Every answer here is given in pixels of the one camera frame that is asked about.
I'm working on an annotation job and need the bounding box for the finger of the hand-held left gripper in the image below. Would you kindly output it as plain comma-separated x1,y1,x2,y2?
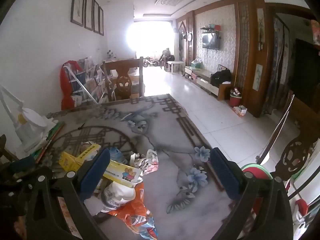
0,134,18,164
7,155,52,180

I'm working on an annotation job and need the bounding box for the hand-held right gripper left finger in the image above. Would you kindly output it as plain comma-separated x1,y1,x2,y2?
26,149,111,240

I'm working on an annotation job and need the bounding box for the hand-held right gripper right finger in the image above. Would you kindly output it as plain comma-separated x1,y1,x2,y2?
209,148,292,240

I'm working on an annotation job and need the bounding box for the blue tissue packet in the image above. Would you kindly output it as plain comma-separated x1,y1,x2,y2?
109,147,128,165

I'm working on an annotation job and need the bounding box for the yellow cardboard box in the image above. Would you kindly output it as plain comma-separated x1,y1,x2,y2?
59,144,143,188

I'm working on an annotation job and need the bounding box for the red bin with green rim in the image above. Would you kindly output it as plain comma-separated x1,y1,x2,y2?
240,163,273,230

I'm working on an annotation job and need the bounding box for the orange snack bag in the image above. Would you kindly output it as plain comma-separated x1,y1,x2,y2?
108,182,158,240

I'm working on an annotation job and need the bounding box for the white desk lamp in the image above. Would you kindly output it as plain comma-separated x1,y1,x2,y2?
0,84,55,158

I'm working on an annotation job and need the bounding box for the green book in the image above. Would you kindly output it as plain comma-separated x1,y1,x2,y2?
35,121,66,163

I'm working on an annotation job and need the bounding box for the pinkish crumpled paper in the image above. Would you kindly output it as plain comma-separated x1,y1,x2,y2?
129,149,159,176

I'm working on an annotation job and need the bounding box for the small cardboard box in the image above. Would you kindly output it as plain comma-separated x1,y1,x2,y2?
233,105,248,117

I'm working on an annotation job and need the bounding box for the white beaded chair cover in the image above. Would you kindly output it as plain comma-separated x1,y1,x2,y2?
256,94,295,164

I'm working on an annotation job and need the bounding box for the dark carved wooden chair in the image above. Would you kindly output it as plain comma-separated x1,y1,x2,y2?
271,137,320,207

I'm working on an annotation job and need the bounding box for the red bucket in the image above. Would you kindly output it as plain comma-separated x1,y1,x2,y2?
229,87,243,108

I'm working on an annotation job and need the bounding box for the red cloth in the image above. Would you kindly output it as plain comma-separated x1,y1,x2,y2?
60,60,84,110

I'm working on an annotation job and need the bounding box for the small red object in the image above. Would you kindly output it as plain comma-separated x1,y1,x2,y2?
295,199,310,213

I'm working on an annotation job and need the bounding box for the black bag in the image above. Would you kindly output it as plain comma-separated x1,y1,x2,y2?
210,69,232,86

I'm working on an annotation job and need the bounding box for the low television cabinet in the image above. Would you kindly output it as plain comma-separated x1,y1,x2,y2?
184,66,233,101

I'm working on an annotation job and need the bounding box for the narrow pillar picture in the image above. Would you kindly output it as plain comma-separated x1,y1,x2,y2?
257,8,265,43
253,64,263,91

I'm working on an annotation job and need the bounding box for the white coffee table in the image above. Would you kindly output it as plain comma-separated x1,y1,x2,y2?
167,61,185,74

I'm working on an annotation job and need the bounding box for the patterned door curtain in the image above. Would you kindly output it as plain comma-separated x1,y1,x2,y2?
266,15,291,115

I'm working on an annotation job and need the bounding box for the white child scooter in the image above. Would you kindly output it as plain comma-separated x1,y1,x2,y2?
143,56,161,68

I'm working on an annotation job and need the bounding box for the wall television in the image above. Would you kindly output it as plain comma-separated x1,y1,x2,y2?
202,34,221,50

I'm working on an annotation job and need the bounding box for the wall shelf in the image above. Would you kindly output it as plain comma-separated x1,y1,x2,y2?
200,24,223,34

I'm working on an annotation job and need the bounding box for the large framed wall picture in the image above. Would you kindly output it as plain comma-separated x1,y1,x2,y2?
71,0,86,27

